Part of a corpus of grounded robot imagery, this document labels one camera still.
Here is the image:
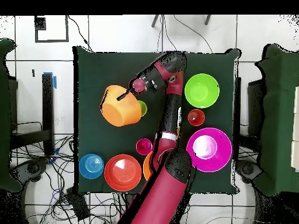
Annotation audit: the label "black floor cable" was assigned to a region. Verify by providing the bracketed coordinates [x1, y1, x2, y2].
[67, 15, 94, 53]

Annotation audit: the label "red plastic cup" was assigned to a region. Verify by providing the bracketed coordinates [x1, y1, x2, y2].
[187, 108, 206, 127]

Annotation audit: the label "red-orange plastic bowl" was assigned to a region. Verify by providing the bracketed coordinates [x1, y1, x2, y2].
[103, 153, 142, 193]

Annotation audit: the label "green covered side table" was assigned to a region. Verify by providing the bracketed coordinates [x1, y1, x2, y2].
[0, 38, 22, 192]
[253, 43, 299, 197]

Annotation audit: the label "black metal stand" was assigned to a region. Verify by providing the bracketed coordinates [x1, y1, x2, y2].
[10, 72, 55, 156]

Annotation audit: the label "orange plastic bowl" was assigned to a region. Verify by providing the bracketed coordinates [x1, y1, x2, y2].
[99, 84, 142, 127]
[142, 149, 169, 181]

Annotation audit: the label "magenta plastic cup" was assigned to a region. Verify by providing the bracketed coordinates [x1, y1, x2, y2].
[135, 138, 154, 156]

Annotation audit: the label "blue tape strip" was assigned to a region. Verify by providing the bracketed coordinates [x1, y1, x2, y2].
[43, 71, 57, 89]

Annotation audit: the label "pink plastic bowl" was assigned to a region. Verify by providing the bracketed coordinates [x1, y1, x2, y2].
[186, 127, 233, 173]

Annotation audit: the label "green plastic bowl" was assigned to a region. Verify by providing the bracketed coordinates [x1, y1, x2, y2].
[184, 73, 220, 109]

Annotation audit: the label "green plastic cup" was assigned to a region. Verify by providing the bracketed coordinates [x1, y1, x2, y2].
[137, 100, 148, 118]

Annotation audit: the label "black floor box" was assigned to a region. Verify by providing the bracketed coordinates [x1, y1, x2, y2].
[65, 187, 91, 222]

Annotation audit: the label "tangled floor cables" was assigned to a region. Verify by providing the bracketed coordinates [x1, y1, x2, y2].
[10, 132, 127, 224]

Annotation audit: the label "blue plastic bowl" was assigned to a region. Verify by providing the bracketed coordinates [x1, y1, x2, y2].
[78, 153, 105, 180]

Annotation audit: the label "black square floor frame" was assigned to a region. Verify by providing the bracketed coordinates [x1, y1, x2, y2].
[34, 15, 70, 43]

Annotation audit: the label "dark green table cloth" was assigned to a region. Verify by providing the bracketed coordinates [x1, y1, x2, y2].
[73, 45, 240, 194]

